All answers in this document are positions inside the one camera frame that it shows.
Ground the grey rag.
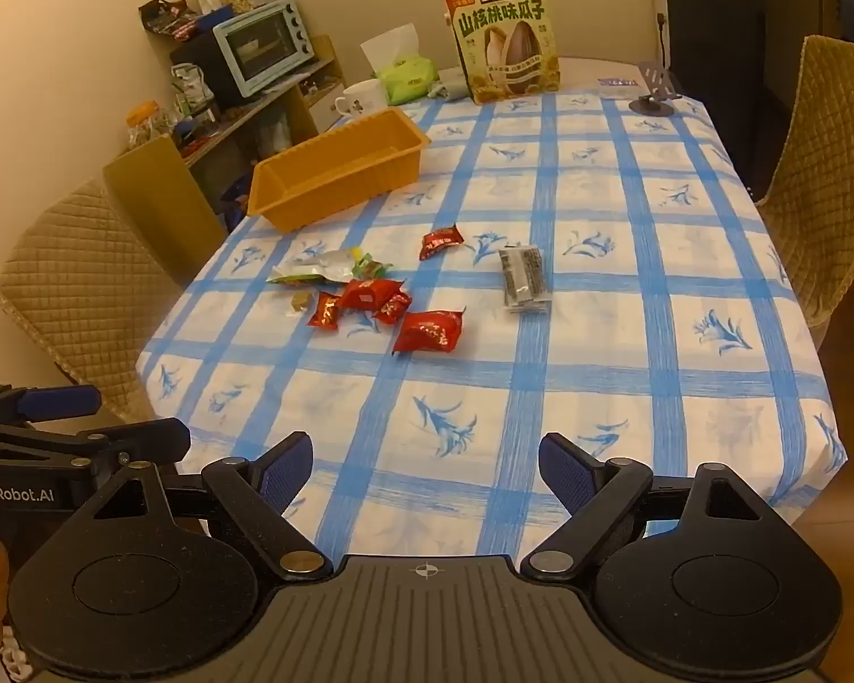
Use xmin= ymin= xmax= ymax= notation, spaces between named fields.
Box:
xmin=427 ymin=67 xmax=471 ymax=101

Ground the blue checked tablecloth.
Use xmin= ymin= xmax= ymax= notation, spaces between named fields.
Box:
xmin=137 ymin=55 xmax=849 ymax=563

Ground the silver green snack pouch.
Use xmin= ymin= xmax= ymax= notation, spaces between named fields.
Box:
xmin=266 ymin=249 xmax=357 ymax=286

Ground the dark red snack bag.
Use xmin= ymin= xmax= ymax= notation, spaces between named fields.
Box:
xmin=138 ymin=0 xmax=200 ymax=40

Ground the black countertop appliance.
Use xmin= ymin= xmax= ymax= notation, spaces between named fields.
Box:
xmin=169 ymin=35 xmax=229 ymax=111

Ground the yellow plastic tray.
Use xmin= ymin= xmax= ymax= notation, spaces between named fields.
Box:
xmin=247 ymin=110 xmax=432 ymax=232

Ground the wooden shelf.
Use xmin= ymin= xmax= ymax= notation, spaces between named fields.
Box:
xmin=103 ymin=0 xmax=346 ymax=286

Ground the green white bag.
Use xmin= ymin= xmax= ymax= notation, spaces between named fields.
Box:
xmin=171 ymin=63 xmax=218 ymax=115

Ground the small shiny red candy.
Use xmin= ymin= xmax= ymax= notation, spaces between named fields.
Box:
xmin=373 ymin=293 xmax=414 ymax=326
xmin=307 ymin=291 xmax=343 ymax=332
xmin=418 ymin=224 xmax=466 ymax=261

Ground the red snack packet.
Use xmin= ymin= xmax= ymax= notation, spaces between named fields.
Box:
xmin=338 ymin=277 xmax=410 ymax=310
xmin=391 ymin=306 xmax=467 ymax=355

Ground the orange lid jar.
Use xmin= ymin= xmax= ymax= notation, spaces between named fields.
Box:
xmin=126 ymin=101 xmax=179 ymax=152

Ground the blue box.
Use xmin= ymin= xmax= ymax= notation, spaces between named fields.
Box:
xmin=192 ymin=6 xmax=236 ymax=33

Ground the quilted beige chair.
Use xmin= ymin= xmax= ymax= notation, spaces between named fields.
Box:
xmin=0 ymin=178 xmax=186 ymax=428
xmin=754 ymin=34 xmax=854 ymax=353

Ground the sunflower seed bag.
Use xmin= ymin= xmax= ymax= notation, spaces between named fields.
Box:
xmin=445 ymin=0 xmax=563 ymax=105

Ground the green tissue pack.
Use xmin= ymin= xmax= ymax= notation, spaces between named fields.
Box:
xmin=360 ymin=24 xmax=440 ymax=105

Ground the white mug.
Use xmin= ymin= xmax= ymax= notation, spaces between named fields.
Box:
xmin=334 ymin=80 xmax=389 ymax=120

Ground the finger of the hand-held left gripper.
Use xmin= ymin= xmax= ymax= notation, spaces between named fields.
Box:
xmin=10 ymin=384 xmax=102 ymax=424
xmin=78 ymin=418 xmax=192 ymax=474

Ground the mint green toaster oven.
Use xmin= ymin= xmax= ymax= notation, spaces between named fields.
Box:
xmin=212 ymin=0 xmax=319 ymax=102

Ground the dark seaweed snack packet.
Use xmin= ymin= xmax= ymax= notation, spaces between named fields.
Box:
xmin=499 ymin=245 xmax=552 ymax=315

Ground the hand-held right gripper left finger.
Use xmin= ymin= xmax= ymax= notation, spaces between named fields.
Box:
xmin=78 ymin=433 xmax=333 ymax=581

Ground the black phone stand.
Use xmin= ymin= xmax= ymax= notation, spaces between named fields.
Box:
xmin=627 ymin=63 xmax=684 ymax=117

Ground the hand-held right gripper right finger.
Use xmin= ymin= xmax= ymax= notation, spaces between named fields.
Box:
xmin=521 ymin=433 xmax=780 ymax=581

